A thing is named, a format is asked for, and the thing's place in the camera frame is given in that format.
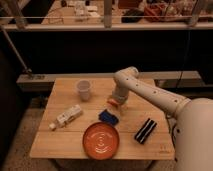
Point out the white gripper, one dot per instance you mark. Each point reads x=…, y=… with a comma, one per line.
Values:
x=120, y=99

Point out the orange pepper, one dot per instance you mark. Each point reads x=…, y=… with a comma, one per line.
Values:
x=113, y=102

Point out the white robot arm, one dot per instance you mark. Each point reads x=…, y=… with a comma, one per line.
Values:
x=194, y=140

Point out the blue crumpled cloth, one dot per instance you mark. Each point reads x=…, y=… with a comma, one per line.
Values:
x=106, y=116

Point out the black white striped block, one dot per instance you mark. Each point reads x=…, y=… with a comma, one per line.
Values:
x=145, y=131

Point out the wooden table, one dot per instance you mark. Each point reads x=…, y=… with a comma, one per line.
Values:
x=66, y=142

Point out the orange round plate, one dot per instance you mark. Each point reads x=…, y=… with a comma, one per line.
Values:
x=100, y=141

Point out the white plastic bottle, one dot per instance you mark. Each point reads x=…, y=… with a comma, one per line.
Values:
x=66, y=117

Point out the metal diagonal pole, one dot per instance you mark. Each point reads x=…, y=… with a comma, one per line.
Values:
x=26, y=69

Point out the grey window ledge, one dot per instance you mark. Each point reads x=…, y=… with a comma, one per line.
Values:
x=166, y=79

